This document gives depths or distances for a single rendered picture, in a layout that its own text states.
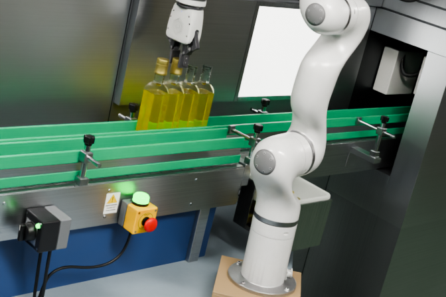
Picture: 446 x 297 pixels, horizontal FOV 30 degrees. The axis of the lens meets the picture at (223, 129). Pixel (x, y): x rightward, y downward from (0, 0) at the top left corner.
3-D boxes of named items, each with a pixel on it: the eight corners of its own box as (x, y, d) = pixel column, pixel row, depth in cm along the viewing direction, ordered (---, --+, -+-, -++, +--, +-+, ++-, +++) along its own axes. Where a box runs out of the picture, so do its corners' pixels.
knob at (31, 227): (25, 235, 198) (12, 237, 196) (28, 218, 197) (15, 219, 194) (34, 243, 195) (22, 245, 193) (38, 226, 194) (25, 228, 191)
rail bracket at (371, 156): (348, 163, 304) (365, 105, 298) (385, 181, 293) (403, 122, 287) (340, 164, 301) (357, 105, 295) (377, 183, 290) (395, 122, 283)
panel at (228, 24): (310, 95, 306) (334, 5, 296) (316, 98, 304) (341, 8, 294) (113, 102, 244) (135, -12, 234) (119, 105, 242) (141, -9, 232)
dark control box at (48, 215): (49, 235, 205) (54, 204, 203) (66, 250, 200) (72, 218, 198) (19, 240, 200) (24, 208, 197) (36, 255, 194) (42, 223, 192)
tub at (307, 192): (275, 191, 269) (282, 166, 266) (327, 221, 254) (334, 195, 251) (237, 197, 256) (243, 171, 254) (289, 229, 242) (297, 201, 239)
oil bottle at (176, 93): (160, 146, 246) (175, 78, 240) (172, 154, 243) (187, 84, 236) (145, 148, 242) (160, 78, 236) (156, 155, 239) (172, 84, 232)
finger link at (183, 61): (181, 44, 231) (176, 67, 233) (188, 47, 229) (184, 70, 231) (190, 44, 233) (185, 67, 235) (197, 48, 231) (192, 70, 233)
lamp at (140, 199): (141, 199, 221) (143, 188, 220) (151, 205, 218) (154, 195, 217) (128, 200, 217) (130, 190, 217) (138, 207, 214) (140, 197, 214)
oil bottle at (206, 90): (190, 144, 254) (204, 78, 248) (202, 151, 250) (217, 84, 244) (176, 146, 250) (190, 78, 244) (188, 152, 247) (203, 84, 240)
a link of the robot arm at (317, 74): (253, 168, 218) (287, 159, 230) (291, 189, 212) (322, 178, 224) (314, -15, 200) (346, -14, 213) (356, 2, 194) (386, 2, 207)
